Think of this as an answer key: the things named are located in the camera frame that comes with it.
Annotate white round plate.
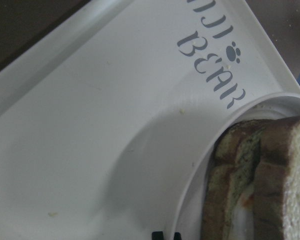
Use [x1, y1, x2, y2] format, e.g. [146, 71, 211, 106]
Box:
[102, 94, 300, 240]

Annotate fried egg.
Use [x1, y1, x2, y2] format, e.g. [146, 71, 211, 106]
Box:
[228, 183, 254, 240]

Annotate cream bear tray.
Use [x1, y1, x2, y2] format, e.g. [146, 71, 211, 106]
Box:
[0, 0, 300, 240]

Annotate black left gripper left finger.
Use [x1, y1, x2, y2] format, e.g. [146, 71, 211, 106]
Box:
[151, 231, 164, 240]

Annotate bread slice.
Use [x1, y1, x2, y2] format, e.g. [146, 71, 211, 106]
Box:
[252, 116, 300, 240]
[201, 119, 268, 240]

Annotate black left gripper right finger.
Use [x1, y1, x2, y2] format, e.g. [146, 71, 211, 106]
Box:
[173, 232, 182, 240]

